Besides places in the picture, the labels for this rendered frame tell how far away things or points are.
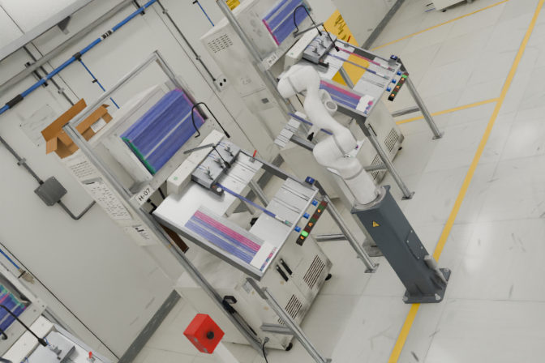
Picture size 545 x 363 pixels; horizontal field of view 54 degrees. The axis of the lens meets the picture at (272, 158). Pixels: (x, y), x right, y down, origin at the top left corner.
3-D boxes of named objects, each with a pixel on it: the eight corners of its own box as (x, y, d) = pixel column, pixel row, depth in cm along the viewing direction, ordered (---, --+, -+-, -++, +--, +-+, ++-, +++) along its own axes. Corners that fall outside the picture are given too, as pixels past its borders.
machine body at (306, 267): (337, 271, 375) (290, 206, 353) (290, 356, 333) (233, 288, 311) (274, 271, 422) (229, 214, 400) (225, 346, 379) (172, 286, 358)
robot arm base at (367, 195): (390, 184, 289) (374, 157, 283) (379, 207, 277) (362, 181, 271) (361, 190, 302) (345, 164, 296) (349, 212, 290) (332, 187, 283)
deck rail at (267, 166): (317, 194, 332) (319, 189, 327) (315, 197, 331) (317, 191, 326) (220, 143, 348) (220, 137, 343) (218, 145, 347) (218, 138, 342)
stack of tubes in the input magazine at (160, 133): (206, 121, 334) (180, 86, 324) (155, 174, 303) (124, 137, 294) (194, 125, 343) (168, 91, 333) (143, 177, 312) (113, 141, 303)
